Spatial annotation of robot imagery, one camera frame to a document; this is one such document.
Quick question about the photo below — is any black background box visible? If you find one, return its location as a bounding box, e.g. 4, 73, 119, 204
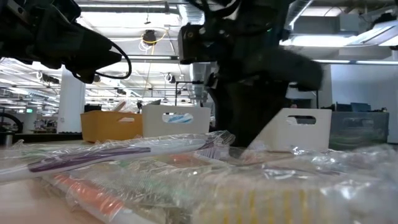
83, 103, 103, 113

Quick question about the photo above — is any purple toothbrush in clear wrapper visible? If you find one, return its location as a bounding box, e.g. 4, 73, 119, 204
0, 136, 218, 185
195, 130, 236, 161

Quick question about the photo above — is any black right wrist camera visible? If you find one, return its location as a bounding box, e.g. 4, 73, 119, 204
177, 23, 219, 65

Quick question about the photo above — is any long ceiling light strip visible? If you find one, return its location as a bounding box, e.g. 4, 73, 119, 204
123, 55, 398, 65

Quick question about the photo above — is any white plastic bin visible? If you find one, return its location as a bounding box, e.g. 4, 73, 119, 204
141, 104, 213, 139
252, 108, 333, 153

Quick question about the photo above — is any black ceiling-hung camera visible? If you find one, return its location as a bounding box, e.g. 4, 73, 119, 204
142, 29, 158, 47

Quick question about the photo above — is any white pillar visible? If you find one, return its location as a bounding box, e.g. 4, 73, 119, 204
57, 67, 87, 134

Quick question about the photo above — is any black background frame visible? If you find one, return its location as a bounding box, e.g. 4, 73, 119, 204
174, 80, 206, 108
292, 89, 320, 110

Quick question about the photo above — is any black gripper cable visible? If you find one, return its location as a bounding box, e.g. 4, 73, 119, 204
93, 42, 132, 81
186, 0, 243, 20

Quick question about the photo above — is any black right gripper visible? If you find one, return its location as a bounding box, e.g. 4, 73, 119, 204
211, 46, 324, 149

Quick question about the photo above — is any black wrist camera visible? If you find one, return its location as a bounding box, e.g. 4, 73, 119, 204
177, 23, 219, 65
12, 0, 82, 24

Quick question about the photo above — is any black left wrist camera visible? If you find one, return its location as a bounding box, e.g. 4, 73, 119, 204
12, 0, 82, 24

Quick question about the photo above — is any blue toothbrush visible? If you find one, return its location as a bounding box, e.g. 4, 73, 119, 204
161, 112, 195, 124

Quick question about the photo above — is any yellow plastic bin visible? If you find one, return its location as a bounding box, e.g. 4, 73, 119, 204
80, 110, 144, 143

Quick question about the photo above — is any grey metal cylinder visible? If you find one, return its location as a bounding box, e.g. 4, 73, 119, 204
2, 132, 14, 147

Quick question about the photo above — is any background computer monitor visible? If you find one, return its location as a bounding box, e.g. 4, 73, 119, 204
350, 102, 373, 113

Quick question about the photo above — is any silver round ceiling duct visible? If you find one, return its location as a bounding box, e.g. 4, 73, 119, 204
188, 62, 216, 104
285, 0, 315, 27

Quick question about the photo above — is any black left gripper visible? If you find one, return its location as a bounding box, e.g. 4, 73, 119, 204
0, 12, 124, 85

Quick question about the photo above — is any grey translucent plastic bin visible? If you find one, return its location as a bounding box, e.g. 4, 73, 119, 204
328, 111, 391, 152

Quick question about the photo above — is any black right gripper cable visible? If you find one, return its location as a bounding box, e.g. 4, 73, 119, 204
186, 0, 243, 20

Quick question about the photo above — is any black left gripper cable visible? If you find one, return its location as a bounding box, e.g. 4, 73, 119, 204
93, 42, 132, 81

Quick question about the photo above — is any black curved background hoop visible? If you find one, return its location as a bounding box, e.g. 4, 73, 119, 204
0, 111, 24, 134

